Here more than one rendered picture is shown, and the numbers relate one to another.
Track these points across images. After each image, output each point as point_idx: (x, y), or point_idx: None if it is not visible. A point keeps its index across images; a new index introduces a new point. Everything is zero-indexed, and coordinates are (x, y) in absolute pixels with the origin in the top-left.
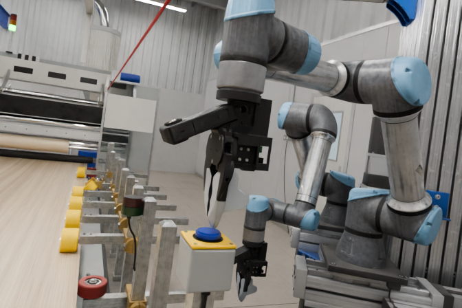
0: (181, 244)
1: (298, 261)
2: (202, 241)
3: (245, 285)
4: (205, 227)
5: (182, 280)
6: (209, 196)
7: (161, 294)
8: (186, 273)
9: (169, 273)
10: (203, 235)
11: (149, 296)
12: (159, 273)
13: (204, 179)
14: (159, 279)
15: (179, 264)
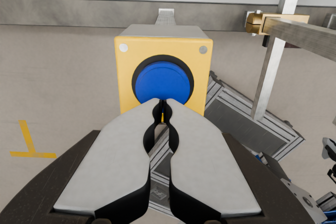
0: (186, 34)
1: (311, 212)
2: (137, 65)
3: (329, 149)
4: (185, 91)
5: (153, 25)
6: (172, 128)
7: (306, 40)
8: (134, 27)
9: (323, 54)
10: (142, 71)
11: (321, 27)
12: (329, 38)
13: (248, 160)
14: (322, 39)
15: (180, 28)
